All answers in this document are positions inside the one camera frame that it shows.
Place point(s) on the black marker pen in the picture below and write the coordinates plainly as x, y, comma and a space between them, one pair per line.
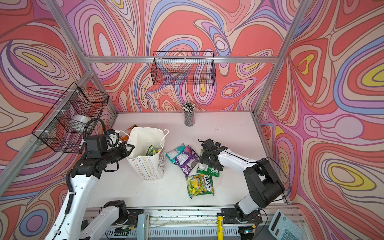
81, 145

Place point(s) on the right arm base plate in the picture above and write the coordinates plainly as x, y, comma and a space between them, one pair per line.
233, 216

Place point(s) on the black wire basket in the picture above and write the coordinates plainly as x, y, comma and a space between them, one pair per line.
183, 68
54, 131

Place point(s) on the white calculator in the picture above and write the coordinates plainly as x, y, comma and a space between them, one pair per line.
282, 228

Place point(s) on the teal snack packet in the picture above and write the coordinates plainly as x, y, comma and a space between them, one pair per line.
171, 155

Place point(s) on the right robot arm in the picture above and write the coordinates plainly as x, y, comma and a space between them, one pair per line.
263, 183

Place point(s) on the purple snack packet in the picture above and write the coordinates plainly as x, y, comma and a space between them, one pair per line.
187, 160

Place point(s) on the black wire basket back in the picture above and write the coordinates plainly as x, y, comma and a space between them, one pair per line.
183, 68

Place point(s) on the yellow marker pen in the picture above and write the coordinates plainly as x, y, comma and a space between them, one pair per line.
220, 227

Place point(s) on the yellow green Fox's packet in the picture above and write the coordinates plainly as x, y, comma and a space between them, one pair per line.
199, 185

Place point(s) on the small green packet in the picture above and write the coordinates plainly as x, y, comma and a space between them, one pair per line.
152, 151

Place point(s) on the silver tape roll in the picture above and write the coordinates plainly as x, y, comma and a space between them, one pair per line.
77, 123

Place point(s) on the white patterned paper bag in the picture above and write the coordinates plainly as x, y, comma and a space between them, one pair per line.
148, 157

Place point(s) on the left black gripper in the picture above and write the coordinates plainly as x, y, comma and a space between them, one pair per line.
124, 152

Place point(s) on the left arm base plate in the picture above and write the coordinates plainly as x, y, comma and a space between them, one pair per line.
130, 221

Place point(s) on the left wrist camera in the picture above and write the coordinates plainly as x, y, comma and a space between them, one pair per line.
96, 143

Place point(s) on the green white snack packet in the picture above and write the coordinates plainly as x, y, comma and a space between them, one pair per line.
205, 169

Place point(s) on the orange snack packet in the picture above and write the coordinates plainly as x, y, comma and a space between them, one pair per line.
128, 132

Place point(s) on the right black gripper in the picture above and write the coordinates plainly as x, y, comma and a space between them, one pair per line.
204, 159

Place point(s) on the black wire basket left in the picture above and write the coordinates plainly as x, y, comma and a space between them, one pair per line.
54, 131

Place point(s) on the pencil cup with pencils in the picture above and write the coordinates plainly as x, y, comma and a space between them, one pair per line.
189, 111

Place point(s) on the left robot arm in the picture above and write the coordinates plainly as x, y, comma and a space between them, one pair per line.
81, 182

